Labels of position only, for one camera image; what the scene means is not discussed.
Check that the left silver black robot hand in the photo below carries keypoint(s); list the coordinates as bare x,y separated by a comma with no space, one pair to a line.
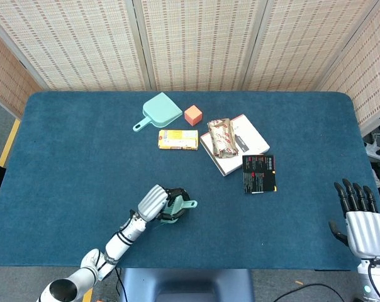
152,201

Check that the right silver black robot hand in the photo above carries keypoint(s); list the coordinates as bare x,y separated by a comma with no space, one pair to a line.
366,232

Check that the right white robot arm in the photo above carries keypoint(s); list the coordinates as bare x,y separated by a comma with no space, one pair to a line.
374,280

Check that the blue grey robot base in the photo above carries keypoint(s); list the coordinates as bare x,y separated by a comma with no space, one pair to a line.
187,284

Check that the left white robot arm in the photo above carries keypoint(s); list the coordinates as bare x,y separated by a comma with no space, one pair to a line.
114,248

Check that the yellow cardboard box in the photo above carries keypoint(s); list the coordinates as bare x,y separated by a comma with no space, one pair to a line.
178,140

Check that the white background device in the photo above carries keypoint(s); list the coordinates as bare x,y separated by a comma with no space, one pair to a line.
377,148

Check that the blue felt table cloth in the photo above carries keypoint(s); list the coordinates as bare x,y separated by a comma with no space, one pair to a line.
83,141

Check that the mint green dustpan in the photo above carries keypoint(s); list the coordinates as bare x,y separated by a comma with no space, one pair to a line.
161,110

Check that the brown crumpled snack wrapper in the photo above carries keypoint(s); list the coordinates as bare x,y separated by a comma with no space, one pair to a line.
222,138

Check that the orange cube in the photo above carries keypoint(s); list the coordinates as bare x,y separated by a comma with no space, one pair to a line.
193,115

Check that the small black strip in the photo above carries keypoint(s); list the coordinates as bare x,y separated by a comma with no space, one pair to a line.
241,143

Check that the black printed card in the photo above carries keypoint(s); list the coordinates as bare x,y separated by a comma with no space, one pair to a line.
259,173

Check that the flat white box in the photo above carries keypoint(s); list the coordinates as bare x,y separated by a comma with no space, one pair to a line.
253,132

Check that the woven folding screen panel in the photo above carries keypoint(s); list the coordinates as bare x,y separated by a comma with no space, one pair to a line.
199,44
4,78
303,44
366,72
76,44

